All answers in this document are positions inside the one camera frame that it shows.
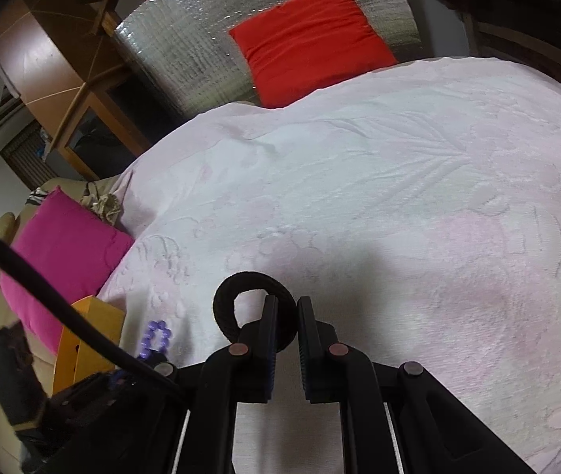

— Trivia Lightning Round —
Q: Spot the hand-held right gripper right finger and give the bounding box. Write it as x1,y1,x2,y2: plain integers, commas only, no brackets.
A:
298,296,539,474

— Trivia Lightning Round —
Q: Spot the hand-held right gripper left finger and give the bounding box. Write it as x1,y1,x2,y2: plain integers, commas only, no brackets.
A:
153,294,280,474

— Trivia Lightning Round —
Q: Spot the dark brown velvet scrunchie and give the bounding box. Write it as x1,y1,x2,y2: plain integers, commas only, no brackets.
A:
212,271,297,354

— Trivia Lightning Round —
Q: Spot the purple bead bracelet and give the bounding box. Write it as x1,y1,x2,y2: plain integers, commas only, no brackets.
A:
137,321,171,360

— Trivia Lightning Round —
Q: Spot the orange box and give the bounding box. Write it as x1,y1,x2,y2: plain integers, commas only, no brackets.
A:
52,295,127,397

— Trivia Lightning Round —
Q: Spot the magenta cushion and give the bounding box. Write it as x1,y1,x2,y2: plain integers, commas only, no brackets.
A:
0,188,136,356

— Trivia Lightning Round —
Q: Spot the pale pink embossed blanket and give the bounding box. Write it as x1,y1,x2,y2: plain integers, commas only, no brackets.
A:
97,54,561,474

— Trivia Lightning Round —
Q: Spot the beige fringe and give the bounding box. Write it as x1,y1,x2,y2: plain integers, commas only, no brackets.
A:
80,192,124,229

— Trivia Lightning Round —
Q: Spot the dark slatted vent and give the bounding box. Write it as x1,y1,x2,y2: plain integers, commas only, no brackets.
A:
2,123,59,189

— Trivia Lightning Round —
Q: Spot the red cushion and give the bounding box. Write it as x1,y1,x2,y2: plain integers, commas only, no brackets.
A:
228,0,400,108

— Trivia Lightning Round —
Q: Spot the silver insulation mat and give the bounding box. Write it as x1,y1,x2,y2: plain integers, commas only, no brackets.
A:
112,0,432,120

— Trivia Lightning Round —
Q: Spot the wooden table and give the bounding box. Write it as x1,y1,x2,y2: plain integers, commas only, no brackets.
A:
0,0,163,181

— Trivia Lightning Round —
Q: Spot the dark wooden shelf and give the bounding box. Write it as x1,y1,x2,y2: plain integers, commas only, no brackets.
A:
404,0,561,105

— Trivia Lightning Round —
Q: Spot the thick black cable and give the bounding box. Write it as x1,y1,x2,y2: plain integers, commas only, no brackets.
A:
0,214,185,399

